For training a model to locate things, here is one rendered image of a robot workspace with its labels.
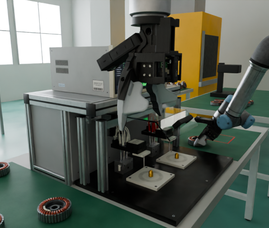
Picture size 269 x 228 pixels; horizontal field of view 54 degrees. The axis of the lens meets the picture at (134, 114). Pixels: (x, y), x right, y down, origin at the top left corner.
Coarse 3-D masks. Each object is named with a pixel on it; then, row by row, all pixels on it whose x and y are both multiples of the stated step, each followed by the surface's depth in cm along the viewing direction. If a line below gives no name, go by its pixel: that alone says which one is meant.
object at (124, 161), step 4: (116, 160) 117; (124, 160) 117; (128, 160) 118; (132, 160) 120; (116, 164) 117; (120, 164) 115; (124, 164) 116; (128, 164) 118; (132, 164) 121; (116, 168) 117; (124, 168) 116; (128, 168) 119; (132, 168) 121; (120, 172) 116; (124, 172) 116
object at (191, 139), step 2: (192, 136) 163; (194, 136) 163; (196, 136) 163; (188, 138) 160; (190, 138) 159; (192, 138) 160; (194, 138) 163; (196, 138) 163; (206, 138) 160; (188, 140) 160; (190, 140) 157; (192, 140) 157; (194, 140) 156; (206, 140) 157; (188, 142) 160; (190, 142) 158; (192, 142) 156; (206, 142) 157; (190, 144) 157; (192, 144) 156; (196, 144) 156; (198, 144) 155; (200, 144) 155; (206, 144) 157; (198, 146) 155; (200, 146) 155; (202, 146) 156
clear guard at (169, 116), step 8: (112, 112) 103; (144, 112) 103; (152, 112) 103; (168, 112) 103; (176, 112) 103; (184, 112) 105; (144, 120) 92; (152, 120) 90; (160, 120) 91; (168, 120) 94; (176, 120) 98; (192, 120) 105; (160, 128) 88; (168, 128) 91; (176, 128) 94; (184, 128) 97; (168, 136) 88; (176, 136) 91
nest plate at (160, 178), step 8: (144, 168) 119; (152, 168) 119; (128, 176) 111; (136, 176) 111; (144, 176) 111; (160, 176) 111; (168, 176) 111; (144, 184) 105; (152, 184) 105; (160, 184) 105
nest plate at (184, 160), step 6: (162, 156) 133; (168, 156) 133; (174, 156) 133; (180, 156) 133; (186, 156) 133; (192, 156) 133; (162, 162) 127; (168, 162) 125; (174, 162) 125; (180, 162) 125; (186, 162) 125
